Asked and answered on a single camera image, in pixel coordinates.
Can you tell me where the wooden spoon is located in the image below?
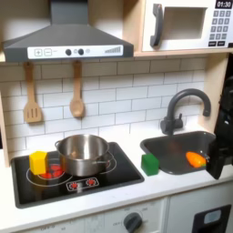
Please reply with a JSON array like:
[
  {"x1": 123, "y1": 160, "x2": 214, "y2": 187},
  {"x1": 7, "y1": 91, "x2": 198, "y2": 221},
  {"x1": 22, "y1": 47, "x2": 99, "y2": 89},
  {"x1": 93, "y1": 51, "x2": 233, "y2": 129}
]
[{"x1": 69, "y1": 60, "x2": 86, "y2": 118}]

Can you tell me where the grey oven knob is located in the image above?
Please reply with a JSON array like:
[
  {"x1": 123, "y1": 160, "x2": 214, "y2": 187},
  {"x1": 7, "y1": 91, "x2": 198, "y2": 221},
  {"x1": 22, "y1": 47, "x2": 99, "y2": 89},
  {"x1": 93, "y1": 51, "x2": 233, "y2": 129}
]
[{"x1": 123, "y1": 212, "x2": 144, "y2": 233}]

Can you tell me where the orange toy carrot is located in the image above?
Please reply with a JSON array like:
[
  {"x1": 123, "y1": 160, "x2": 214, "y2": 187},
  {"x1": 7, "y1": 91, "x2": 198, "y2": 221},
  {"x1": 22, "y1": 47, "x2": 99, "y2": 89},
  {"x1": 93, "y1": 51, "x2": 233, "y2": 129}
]
[{"x1": 185, "y1": 150, "x2": 209, "y2": 168}]

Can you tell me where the steel pot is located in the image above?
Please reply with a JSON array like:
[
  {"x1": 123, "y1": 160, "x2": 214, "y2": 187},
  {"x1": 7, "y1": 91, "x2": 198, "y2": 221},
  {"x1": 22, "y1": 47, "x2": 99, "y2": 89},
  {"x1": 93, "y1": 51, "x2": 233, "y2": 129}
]
[{"x1": 54, "y1": 134, "x2": 114, "y2": 177}]

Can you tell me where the yellow block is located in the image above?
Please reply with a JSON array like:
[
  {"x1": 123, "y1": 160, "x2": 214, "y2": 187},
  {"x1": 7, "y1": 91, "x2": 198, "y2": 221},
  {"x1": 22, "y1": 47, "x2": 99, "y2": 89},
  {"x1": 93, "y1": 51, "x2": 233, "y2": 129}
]
[{"x1": 28, "y1": 150, "x2": 49, "y2": 176}]

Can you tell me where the dark grey tap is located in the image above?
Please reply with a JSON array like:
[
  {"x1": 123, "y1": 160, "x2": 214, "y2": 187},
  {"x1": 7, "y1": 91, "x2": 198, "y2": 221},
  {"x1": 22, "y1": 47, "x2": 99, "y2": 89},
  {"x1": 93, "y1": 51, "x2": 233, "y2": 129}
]
[{"x1": 159, "y1": 88, "x2": 212, "y2": 137}]

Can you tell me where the light wood shelf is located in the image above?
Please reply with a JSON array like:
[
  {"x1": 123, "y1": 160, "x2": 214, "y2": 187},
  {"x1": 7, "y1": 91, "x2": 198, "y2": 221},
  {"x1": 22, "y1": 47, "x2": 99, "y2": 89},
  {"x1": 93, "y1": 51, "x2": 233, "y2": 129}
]
[{"x1": 133, "y1": 47, "x2": 233, "y2": 58}]

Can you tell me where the dark grey sink basin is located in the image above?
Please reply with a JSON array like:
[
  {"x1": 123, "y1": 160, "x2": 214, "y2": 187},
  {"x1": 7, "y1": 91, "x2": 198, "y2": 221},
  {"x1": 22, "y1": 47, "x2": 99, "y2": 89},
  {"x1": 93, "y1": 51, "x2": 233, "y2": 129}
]
[{"x1": 139, "y1": 130, "x2": 217, "y2": 176}]

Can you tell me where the black stove top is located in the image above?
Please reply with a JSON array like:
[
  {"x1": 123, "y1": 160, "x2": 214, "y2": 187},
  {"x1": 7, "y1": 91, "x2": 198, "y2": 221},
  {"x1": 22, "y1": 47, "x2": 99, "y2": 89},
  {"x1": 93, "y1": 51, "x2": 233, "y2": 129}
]
[{"x1": 10, "y1": 141, "x2": 146, "y2": 209}]

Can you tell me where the wooden slotted spatula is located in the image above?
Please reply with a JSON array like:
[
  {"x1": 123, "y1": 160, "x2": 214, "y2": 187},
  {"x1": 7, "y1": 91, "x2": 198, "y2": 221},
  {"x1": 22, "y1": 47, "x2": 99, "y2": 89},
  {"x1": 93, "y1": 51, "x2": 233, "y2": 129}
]
[{"x1": 23, "y1": 62, "x2": 44, "y2": 124}]

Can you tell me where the green block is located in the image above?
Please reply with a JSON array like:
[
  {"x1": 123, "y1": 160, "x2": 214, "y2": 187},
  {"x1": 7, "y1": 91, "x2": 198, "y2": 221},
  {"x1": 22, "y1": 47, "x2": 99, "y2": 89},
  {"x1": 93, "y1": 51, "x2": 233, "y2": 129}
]
[{"x1": 140, "y1": 153, "x2": 160, "y2": 177}]

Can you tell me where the grey microwave door handle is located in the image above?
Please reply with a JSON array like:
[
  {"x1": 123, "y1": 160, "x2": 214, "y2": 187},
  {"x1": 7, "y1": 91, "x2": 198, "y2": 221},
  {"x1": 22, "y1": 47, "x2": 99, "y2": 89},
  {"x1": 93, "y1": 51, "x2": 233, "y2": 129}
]
[{"x1": 149, "y1": 3, "x2": 164, "y2": 48}]

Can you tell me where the grey range hood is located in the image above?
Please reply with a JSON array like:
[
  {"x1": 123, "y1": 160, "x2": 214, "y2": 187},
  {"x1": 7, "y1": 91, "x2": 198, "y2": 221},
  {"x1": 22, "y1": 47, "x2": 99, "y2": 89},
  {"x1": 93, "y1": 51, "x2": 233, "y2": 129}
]
[{"x1": 1, "y1": 0, "x2": 135, "y2": 63}]

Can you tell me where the white toy microwave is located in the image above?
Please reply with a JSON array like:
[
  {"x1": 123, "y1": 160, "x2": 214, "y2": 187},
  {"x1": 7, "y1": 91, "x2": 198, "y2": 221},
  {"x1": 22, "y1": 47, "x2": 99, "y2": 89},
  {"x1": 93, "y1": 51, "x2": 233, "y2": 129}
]
[{"x1": 141, "y1": 0, "x2": 233, "y2": 53}]

